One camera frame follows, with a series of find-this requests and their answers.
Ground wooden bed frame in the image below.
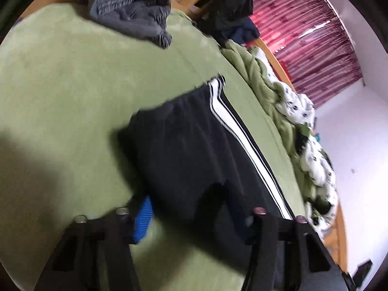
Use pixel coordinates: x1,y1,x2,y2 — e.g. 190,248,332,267
18,0,349,275

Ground grey jeans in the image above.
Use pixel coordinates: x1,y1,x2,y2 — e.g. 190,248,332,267
88,0,173,49

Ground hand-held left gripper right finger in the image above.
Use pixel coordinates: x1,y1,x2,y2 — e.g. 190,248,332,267
239,206,349,291

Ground white floral green quilt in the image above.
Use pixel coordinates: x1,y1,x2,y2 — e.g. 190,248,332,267
220,39,338,243

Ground red floral curtain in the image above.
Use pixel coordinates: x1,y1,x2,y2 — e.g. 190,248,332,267
250,0,363,108

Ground navy blue garment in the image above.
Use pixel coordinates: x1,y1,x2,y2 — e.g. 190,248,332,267
223,16,259,44

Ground green fleece bed sheet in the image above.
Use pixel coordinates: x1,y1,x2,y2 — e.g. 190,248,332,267
0,4,307,291

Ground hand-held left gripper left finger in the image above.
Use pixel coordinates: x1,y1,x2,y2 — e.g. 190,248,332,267
33,195,155,291

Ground black flat object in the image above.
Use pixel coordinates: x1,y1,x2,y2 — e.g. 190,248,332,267
353,259,373,287

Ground black pants with white stripes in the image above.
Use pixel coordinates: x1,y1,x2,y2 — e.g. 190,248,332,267
117,74,296,267

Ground black jacket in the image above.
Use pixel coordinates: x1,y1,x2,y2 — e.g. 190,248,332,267
209,0,253,37

